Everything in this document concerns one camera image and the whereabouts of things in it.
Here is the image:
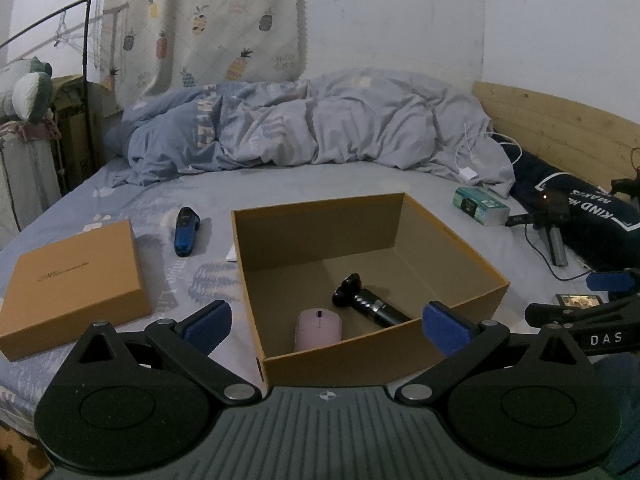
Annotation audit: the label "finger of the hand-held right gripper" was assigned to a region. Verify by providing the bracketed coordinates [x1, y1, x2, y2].
[524, 294, 640, 359]
[586, 268, 640, 294]

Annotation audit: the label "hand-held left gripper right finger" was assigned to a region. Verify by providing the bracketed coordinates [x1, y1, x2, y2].
[395, 301, 596, 406]

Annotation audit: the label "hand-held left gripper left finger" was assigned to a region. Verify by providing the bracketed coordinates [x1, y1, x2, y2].
[65, 300, 263, 406]

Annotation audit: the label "blue electric shaver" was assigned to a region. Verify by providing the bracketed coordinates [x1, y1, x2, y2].
[173, 206, 202, 258]

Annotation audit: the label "green small carton box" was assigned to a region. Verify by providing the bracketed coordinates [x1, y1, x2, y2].
[452, 187, 511, 226]

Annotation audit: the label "brown cardboard box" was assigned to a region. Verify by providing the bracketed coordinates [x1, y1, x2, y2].
[230, 192, 511, 390]

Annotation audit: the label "small black screen device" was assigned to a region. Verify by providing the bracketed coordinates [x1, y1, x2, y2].
[553, 293, 604, 309]

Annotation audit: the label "navy printed pillow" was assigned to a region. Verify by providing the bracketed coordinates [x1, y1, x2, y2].
[492, 132, 640, 272]

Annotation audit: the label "black tripod device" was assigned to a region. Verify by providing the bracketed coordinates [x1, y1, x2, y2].
[505, 177, 640, 267]

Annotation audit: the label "pink computer mouse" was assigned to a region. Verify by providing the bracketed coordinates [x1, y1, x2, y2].
[294, 308, 344, 353]

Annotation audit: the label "printed grey bed sheet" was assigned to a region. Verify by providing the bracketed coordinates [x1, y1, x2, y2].
[0, 157, 608, 426]

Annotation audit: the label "brown cardboard box lid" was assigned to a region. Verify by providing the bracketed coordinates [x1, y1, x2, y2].
[0, 218, 152, 362]

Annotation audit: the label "wooden headboard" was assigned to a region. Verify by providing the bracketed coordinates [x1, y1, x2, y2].
[472, 81, 640, 196]

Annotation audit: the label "blue-grey duvet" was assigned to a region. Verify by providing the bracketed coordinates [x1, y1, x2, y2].
[106, 69, 516, 198]

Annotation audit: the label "grey fabric storage cover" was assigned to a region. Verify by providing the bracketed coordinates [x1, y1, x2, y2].
[0, 121, 63, 246]

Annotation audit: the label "stacked brown cardboard boxes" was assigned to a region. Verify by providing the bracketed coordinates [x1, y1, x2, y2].
[50, 75, 123, 196]

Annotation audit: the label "black metal clothes rack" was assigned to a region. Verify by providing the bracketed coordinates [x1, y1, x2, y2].
[0, 0, 104, 168]

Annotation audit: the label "green and white plush toy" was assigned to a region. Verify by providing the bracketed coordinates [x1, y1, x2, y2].
[0, 56, 54, 123]

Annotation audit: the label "pineapple print curtain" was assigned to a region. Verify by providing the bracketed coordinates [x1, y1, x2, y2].
[98, 0, 308, 106]

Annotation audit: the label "white clothes hanger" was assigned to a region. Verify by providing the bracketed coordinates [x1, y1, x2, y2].
[52, 10, 88, 53]

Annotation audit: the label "black cable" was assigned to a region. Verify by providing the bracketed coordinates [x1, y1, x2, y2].
[524, 225, 593, 282]

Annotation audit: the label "white charger cable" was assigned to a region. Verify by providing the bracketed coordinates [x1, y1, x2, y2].
[454, 122, 523, 177]

